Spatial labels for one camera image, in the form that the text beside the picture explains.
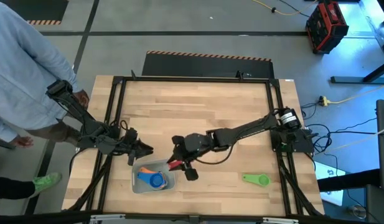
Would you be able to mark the blue measuring cup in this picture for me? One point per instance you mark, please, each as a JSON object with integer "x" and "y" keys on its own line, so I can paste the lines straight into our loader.
{"x": 145, "y": 177}

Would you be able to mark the black beam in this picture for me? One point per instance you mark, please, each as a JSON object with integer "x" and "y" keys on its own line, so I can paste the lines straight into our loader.
{"x": 347, "y": 182}

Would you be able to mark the black desk leg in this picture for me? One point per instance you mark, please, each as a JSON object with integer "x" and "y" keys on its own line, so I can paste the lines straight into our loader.
{"x": 347, "y": 80}

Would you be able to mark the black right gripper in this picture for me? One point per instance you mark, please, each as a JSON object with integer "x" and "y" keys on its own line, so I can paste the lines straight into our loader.
{"x": 193, "y": 144}

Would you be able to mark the person's leg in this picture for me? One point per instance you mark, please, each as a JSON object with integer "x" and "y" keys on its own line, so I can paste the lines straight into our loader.
{"x": 11, "y": 188}

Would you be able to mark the black table frame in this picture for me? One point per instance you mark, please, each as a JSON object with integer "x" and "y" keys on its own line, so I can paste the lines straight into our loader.
{"x": 194, "y": 79}

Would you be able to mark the green measuring cup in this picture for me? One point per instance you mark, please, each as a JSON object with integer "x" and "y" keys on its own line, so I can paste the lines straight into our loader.
{"x": 262, "y": 180}

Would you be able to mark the person's hand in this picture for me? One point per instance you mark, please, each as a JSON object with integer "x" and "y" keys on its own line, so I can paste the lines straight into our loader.
{"x": 22, "y": 141}
{"x": 82, "y": 99}

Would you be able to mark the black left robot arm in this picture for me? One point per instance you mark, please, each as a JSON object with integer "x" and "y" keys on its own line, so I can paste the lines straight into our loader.
{"x": 82, "y": 118}

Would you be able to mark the red measuring cup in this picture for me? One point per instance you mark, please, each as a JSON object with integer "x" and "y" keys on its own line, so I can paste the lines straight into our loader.
{"x": 176, "y": 164}

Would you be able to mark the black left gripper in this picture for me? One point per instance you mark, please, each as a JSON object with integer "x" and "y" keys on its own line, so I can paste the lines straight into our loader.
{"x": 131, "y": 146}

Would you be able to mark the metal can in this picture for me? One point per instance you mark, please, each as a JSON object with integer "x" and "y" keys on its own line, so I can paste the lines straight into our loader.
{"x": 357, "y": 212}

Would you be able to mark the person's forearm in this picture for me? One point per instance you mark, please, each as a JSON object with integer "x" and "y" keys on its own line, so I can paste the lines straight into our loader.
{"x": 54, "y": 133}

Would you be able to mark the person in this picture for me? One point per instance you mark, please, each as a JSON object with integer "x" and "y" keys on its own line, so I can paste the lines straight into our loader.
{"x": 20, "y": 62}

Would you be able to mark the white printed sheet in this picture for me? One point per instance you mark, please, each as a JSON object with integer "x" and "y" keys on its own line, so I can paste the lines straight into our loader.
{"x": 330, "y": 174}

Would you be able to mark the green shoe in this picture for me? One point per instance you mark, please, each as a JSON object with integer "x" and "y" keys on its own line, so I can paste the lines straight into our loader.
{"x": 48, "y": 181}

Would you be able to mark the red and black toolbox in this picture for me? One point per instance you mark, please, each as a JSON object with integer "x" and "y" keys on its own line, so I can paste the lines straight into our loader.
{"x": 327, "y": 28}

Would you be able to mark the orange measuring cup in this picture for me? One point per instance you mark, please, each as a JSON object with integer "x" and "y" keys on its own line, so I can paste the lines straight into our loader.
{"x": 145, "y": 170}

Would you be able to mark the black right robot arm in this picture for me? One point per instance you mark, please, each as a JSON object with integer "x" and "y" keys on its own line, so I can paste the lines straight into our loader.
{"x": 247, "y": 127}

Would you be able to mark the black mat with striped edge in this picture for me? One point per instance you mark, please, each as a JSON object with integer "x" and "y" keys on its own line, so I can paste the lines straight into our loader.
{"x": 216, "y": 67}
{"x": 51, "y": 9}

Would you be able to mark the silver aluminium bar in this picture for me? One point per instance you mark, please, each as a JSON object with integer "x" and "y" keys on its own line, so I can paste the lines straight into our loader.
{"x": 107, "y": 219}
{"x": 280, "y": 221}

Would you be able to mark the grey plastic basket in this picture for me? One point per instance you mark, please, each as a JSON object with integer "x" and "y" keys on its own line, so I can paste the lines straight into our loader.
{"x": 138, "y": 188}

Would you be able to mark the yellow power plug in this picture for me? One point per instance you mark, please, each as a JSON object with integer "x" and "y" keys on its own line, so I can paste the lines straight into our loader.
{"x": 324, "y": 101}

